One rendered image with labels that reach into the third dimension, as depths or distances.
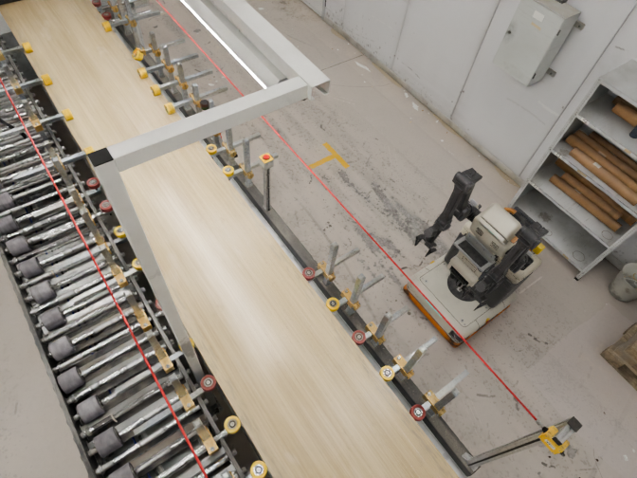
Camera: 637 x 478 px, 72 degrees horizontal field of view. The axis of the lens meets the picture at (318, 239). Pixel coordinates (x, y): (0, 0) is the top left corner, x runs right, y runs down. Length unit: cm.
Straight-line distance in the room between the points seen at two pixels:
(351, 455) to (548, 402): 195
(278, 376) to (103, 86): 272
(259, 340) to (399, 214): 221
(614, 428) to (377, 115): 361
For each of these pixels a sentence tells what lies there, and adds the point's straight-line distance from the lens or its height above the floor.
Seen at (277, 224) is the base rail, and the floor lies 70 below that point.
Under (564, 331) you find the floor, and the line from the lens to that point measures 427.
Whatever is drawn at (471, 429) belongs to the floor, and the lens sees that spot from 362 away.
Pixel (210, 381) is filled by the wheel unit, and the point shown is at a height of 90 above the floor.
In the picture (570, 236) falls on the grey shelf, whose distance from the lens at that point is 468.
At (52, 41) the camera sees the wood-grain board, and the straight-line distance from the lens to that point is 474.
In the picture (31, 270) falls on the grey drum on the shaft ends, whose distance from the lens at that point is 318.
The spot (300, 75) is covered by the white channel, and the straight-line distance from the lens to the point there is 141.
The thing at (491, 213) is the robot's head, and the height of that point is 135.
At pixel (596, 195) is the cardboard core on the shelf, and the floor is 60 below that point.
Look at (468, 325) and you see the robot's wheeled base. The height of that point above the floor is 28.
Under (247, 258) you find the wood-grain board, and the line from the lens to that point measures 279.
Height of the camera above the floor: 328
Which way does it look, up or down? 56 degrees down
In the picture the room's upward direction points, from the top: 9 degrees clockwise
